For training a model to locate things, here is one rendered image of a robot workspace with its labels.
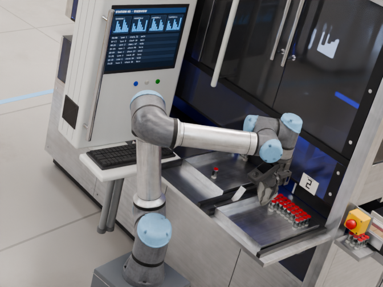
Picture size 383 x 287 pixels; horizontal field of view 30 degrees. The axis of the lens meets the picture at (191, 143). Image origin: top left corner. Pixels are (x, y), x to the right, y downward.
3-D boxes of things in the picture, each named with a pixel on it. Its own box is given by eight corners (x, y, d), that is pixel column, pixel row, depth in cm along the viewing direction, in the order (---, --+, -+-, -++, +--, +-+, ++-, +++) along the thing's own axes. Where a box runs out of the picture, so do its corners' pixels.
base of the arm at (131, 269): (142, 295, 245) (148, 273, 240) (113, 270, 252) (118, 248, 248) (172, 279, 256) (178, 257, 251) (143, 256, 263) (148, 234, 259)
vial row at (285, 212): (271, 204, 298) (273, 195, 295) (301, 228, 287) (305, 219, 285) (267, 205, 296) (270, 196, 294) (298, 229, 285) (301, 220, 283)
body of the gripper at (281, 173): (287, 186, 258) (297, 158, 252) (272, 191, 252) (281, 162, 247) (272, 175, 262) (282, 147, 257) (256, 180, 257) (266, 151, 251)
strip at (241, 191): (237, 197, 297) (241, 185, 294) (242, 201, 295) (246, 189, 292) (213, 204, 288) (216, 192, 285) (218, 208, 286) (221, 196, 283)
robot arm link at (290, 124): (277, 109, 246) (301, 113, 248) (269, 136, 251) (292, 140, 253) (283, 120, 240) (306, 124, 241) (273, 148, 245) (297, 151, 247)
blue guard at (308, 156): (72, 17, 400) (76, -14, 392) (332, 205, 285) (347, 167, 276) (70, 17, 400) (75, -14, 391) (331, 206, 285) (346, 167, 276)
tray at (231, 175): (236, 152, 331) (238, 145, 329) (276, 181, 316) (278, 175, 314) (181, 165, 309) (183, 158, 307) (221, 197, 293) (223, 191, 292)
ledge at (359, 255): (354, 234, 296) (355, 230, 295) (378, 252, 288) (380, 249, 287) (333, 242, 287) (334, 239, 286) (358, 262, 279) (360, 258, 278)
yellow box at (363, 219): (354, 221, 286) (359, 206, 282) (367, 231, 282) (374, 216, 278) (342, 225, 281) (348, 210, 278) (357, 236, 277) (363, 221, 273)
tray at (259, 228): (271, 196, 303) (274, 190, 302) (316, 232, 288) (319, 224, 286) (214, 214, 281) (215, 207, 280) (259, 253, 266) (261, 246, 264)
